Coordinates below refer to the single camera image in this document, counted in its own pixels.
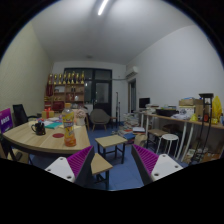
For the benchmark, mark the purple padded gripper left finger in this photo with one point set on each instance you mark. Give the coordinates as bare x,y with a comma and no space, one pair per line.
76,168

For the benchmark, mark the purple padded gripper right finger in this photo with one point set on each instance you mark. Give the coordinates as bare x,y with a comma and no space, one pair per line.
151,166

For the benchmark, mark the near wooden stool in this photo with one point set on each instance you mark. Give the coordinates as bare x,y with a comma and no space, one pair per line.
100,169

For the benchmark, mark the wooden stool under desk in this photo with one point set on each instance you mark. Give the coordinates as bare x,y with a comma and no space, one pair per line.
153,136

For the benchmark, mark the white round stool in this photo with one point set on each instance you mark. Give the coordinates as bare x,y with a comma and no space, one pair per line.
168,139

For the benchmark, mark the red round coaster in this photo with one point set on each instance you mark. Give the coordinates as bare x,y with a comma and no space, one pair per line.
58,135

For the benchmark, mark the small wooden stool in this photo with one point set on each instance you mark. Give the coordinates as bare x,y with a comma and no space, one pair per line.
116,141

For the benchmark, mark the stack of books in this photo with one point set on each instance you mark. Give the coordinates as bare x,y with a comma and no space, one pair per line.
130,127

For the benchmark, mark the teal notebook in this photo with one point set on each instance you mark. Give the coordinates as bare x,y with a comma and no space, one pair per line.
53,125

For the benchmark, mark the orange juice bottle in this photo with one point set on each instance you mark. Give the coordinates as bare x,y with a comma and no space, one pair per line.
68,123

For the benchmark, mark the black mug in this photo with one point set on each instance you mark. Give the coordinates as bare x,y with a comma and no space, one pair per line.
38,128

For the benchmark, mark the grey armchair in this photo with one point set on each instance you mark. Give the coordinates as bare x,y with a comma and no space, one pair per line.
99,117

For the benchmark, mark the long wooden side desk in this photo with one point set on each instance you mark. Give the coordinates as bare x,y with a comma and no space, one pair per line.
182,152

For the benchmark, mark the yellow gift box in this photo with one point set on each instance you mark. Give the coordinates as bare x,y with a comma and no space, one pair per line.
47,113

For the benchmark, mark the round wooden table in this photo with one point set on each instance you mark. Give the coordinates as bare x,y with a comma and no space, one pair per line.
24,138

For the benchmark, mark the computer monitor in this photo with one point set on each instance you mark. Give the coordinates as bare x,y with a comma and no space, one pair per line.
143,102

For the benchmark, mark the cardboard box on desk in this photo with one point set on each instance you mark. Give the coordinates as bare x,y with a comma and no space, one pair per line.
187,102

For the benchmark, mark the black office chair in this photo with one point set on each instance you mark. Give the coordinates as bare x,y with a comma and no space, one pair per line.
20,115

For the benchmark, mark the wooden trophy shelf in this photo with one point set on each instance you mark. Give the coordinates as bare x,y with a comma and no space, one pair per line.
67,87

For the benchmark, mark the yellow bag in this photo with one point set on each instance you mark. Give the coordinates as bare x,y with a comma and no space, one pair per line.
216,110

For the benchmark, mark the dark glass door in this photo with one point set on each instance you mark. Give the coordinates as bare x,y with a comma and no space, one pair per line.
102,90

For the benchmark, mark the white air conditioner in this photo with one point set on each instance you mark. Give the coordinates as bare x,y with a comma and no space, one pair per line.
131,72

